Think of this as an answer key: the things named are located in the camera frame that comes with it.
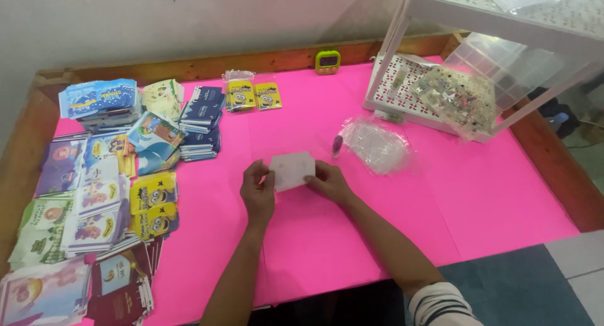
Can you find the stack of cream green envelopes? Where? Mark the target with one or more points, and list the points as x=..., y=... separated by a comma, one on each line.
x=163, y=97

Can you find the teal floor mat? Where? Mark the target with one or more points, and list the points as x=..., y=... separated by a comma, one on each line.
x=509, y=288

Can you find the yellow cartoon packet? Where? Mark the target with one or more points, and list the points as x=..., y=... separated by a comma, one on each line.
x=268, y=96

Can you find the white translucent small envelope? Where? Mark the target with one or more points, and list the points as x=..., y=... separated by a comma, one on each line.
x=292, y=170

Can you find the stack of cartoon boy envelopes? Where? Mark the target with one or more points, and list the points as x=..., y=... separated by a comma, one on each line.
x=155, y=139

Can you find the black bag with bottle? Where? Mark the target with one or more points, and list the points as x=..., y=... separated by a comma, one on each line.
x=554, y=111

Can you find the bagged yellow cartoon packets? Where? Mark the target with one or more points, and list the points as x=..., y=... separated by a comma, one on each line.
x=239, y=94

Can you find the stack of green white envelopes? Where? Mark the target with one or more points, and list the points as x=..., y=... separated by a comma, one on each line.
x=42, y=234

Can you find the heap of clear plastic bags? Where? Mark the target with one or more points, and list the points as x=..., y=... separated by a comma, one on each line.
x=377, y=144

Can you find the clear plastic organizer box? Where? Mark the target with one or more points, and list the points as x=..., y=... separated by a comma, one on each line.
x=505, y=66

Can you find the stack of white pink envelopes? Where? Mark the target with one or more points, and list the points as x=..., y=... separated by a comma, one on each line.
x=96, y=213

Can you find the clear bag of beads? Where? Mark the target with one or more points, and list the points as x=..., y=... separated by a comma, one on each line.
x=453, y=99

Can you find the green digital timer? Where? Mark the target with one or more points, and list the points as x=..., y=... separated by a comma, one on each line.
x=327, y=62

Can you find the white plastic perforated rack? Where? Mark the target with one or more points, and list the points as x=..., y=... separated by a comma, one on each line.
x=472, y=14

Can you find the person's right hand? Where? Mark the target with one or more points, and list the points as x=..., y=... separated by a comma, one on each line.
x=332, y=184

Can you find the stack of blue yellow envelopes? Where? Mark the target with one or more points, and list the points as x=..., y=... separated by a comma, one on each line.
x=107, y=149

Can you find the pink paper table cover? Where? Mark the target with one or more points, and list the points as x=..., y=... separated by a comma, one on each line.
x=330, y=222

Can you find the stack of purple envelopes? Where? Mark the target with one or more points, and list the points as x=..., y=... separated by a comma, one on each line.
x=61, y=165

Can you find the stack of pale lilac envelopes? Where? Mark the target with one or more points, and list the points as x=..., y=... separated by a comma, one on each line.
x=45, y=293

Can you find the stack of yellow cartoon envelopes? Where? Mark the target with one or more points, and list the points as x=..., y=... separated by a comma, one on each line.
x=154, y=206

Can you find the person's left hand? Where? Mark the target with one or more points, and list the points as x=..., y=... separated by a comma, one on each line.
x=256, y=198

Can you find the small glue bottle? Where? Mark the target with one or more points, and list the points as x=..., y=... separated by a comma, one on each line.
x=399, y=77

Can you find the stack of maroon envelopes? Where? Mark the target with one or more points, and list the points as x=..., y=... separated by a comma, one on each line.
x=121, y=283

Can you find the small green white packet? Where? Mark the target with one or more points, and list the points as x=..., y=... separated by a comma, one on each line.
x=389, y=116

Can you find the stack of navy envelopes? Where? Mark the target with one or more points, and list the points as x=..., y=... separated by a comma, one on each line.
x=202, y=123

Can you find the stack of light blue envelopes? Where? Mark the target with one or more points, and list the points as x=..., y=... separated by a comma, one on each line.
x=100, y=102

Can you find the purple glitter tube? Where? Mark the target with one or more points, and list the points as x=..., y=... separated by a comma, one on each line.
x=337, y=145

